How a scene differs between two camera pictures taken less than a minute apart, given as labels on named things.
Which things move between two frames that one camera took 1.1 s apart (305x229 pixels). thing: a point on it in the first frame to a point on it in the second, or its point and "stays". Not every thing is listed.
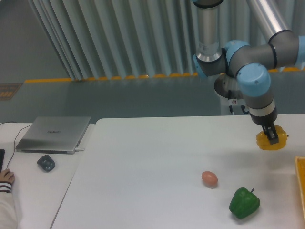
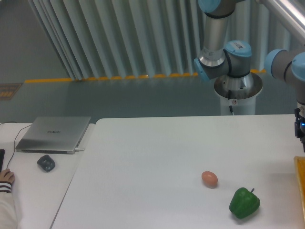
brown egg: (209, 179) stays
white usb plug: (78, 149) stays
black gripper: (267, 121) to (299, 127)
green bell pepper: (244, 203) stays
